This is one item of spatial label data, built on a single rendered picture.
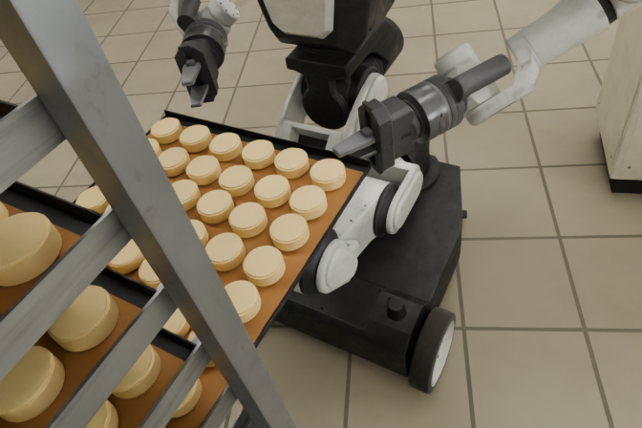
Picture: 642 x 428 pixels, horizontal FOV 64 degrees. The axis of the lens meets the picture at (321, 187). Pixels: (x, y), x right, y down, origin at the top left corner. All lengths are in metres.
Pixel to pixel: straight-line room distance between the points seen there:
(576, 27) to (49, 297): 0.75
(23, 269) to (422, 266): 1.11
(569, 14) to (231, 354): 0.66
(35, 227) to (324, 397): 1.11
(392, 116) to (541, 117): 1.36
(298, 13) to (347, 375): 0.92
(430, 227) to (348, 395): 0.49
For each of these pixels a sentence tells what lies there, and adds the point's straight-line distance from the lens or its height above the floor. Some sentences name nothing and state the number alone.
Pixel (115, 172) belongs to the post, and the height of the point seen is 1.11.
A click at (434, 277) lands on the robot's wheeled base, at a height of 0.17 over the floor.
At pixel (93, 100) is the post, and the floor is 1.15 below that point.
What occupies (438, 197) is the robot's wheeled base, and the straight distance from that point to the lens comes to 1.53.
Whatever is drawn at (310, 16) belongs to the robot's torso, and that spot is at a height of 0.89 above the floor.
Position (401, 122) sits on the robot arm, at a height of 0.80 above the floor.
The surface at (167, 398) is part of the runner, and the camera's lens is 0.49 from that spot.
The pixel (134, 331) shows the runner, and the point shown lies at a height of 0.97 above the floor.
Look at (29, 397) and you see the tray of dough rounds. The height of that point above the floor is 0.97.
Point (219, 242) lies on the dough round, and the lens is 0.68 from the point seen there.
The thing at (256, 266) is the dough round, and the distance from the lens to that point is 0.64.
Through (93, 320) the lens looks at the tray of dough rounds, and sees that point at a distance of 0.44.
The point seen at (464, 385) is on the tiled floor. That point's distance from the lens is 1.41.
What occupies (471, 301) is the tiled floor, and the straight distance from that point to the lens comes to 1.52.
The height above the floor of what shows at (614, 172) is 0.11.
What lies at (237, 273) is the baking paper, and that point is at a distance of 0.67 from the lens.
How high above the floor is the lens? 1.29
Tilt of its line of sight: 45 degrees down
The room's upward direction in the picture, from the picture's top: 13 degrees counter-clockwise
